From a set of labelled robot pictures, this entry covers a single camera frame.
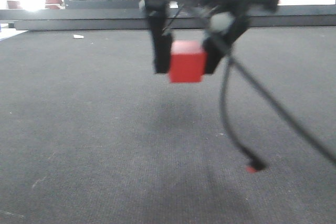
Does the black woven table mat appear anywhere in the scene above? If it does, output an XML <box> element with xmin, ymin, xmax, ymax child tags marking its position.
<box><xmin>1</xmin><ymin>30</ymin><xmax>335</xmax><ymax>223</ymax></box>

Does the black cable with red tip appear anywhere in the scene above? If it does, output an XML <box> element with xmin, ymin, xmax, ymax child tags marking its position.
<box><xmin>219</xmin><ymin>53</ymin><xmax>267</xmax><ymax>174</ymax></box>

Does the red cube block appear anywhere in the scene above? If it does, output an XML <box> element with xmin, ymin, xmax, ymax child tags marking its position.
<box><xmin>169</xmin><ymin>40</ymin><xmax>207</xmax><ymax>83</ymax></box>

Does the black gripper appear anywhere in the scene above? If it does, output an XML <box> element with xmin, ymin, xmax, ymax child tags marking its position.
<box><xmin>141</xmin><ymin>0</ymin><xmax>279</xmax><ymax>74</ymax></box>

